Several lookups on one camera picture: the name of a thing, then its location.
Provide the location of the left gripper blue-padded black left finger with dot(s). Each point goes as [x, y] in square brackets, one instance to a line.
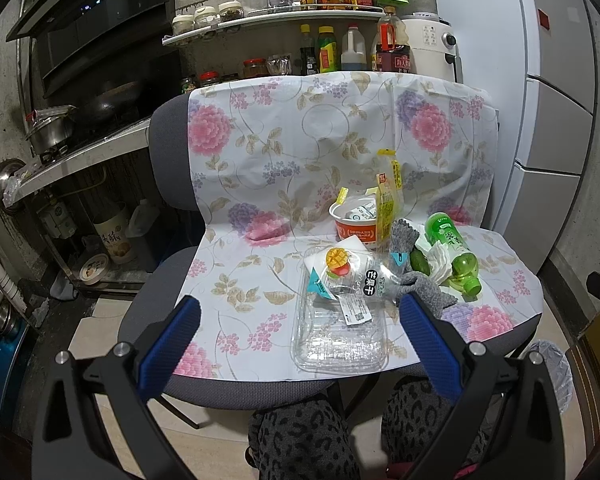
[70, 439]

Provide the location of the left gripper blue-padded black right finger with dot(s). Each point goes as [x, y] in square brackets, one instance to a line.
[526, 441]

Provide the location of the clear plastic clamshell tray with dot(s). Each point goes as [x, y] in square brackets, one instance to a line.
[322, 343]

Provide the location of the green plastic bottle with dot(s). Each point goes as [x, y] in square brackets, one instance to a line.
[440, 228]

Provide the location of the grey sock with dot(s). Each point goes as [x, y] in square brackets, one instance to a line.
[404, 279]

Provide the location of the mango snack plastic bag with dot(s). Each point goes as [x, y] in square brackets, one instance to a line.
[349, 276]

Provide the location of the yellow clear snack wrapper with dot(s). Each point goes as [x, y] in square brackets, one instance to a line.
[388, 193]

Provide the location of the clear bagged trash bin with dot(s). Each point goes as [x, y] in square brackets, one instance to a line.
[559, 369]

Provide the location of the beige label liquor bottle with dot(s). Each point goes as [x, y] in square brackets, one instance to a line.
[112, 233]

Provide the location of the orange instant noodle cup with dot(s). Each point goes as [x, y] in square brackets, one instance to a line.
[356, 216]

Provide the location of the steel cooking pot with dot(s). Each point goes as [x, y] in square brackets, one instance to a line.
[50, 127]

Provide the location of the floral white cloth cover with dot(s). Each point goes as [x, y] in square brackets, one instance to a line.
[267, 158]

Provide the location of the white rice cooker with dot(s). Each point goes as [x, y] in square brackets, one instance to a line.
[433, 46]

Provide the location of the red label oil bottle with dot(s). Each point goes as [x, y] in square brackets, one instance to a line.
[392, 50]

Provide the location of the grey white refrigerator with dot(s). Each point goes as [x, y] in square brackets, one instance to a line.
[536, 60]

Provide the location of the black range hood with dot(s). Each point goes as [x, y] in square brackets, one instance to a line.
[81, 48]

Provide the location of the white vinegar jug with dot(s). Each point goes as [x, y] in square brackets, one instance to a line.
[353, 50]

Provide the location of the yellow-green label bottle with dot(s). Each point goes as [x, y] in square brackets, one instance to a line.
[327, 49]

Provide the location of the curved white wall shelf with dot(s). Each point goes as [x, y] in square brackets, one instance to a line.
[261, 19]

